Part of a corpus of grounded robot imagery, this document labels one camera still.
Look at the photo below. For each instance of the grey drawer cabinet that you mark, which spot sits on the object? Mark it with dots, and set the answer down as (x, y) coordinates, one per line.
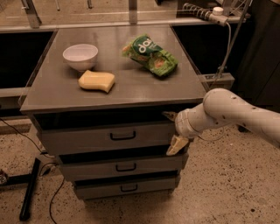
(56, 102)

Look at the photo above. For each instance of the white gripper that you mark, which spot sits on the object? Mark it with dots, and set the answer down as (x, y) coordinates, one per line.
(182, 123)

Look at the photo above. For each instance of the metal frame rail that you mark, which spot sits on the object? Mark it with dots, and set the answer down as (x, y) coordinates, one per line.
(47, 15)

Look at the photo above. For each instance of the grey middle drawer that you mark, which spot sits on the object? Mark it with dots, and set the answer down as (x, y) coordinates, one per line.
(123, 167)

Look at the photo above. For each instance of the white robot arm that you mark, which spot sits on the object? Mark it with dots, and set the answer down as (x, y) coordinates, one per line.
(219, 108)

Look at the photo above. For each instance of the black floor stand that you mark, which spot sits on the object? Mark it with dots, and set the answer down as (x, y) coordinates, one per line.
(30, 181)

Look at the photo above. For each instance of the white power strip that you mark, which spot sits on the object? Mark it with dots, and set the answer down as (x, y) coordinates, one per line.
(214, 16)

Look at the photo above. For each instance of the grey drawer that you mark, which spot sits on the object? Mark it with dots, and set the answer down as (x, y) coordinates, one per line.
(123, 167)
(107, 137)
(127, 187)

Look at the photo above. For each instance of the grey bottom drawer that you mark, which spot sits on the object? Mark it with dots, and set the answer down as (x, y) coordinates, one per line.
(127, 187)

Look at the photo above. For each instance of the grey top drawer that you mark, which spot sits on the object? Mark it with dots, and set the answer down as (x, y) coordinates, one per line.
(107, 137)

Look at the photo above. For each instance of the white bowl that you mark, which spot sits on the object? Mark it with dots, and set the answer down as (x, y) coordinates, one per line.
(81, 57)

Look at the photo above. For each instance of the green chip bag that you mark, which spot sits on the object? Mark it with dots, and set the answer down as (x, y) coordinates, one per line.
(151, 56)

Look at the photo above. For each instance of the yellow sponge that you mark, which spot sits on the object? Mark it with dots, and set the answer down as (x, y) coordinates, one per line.
(97, 81)

